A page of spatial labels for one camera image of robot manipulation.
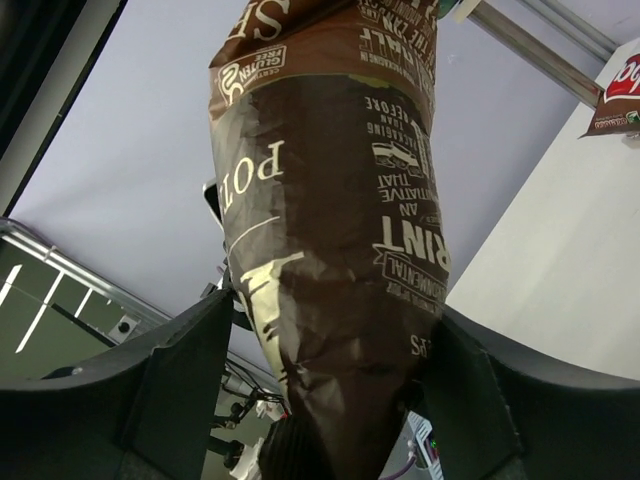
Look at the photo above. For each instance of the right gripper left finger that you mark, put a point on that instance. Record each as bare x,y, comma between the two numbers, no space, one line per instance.
141,410

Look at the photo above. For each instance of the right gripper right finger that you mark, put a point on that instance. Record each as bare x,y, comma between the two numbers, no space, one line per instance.
502,410

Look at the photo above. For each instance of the brown Chuba bag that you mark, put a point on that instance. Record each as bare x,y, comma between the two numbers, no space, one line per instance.
617,110

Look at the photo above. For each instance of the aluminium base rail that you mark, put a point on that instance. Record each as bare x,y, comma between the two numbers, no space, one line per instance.
55,312

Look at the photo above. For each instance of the brown sea salt chips bag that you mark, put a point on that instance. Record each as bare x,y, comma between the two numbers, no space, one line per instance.
321,114

